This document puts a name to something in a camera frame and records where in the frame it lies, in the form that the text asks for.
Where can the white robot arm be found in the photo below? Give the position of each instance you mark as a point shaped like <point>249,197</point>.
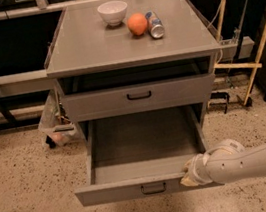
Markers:
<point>228,161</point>

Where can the white ceramic bowl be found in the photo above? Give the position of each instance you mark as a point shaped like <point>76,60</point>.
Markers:
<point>113,12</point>

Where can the grey drawer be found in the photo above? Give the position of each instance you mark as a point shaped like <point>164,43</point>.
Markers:
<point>138,98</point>
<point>140,155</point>

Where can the grey drawer cabinet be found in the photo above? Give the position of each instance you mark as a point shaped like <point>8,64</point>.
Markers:
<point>87,55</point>

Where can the grey top drawer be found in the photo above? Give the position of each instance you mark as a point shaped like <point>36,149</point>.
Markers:
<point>138,98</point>

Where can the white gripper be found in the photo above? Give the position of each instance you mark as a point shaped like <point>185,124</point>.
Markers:
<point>200,169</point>

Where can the orange fruit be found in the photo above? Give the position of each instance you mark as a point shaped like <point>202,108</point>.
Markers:
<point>137,24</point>

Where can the silver blue soda can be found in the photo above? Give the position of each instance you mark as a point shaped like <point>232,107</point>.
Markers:
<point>155,26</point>

